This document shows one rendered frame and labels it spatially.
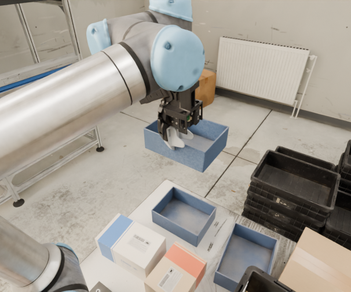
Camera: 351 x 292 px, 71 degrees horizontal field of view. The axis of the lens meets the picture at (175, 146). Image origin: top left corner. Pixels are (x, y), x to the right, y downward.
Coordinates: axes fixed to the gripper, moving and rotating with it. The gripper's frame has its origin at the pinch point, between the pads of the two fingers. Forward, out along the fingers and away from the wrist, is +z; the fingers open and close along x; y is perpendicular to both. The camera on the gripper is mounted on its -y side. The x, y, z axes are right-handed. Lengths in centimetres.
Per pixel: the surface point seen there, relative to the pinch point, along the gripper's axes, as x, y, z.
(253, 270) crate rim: -10.5, 30.3, 17.9
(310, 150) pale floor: 183, 29, 128
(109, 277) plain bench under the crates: -28.2, -7.4, 39.5
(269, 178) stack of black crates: 68, 16, 69
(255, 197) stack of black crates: 51, 14, 70
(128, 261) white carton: -22.6, -2.4, 32.3
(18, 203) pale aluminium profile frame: -21, -140, 109
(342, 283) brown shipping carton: 3, 50, 26
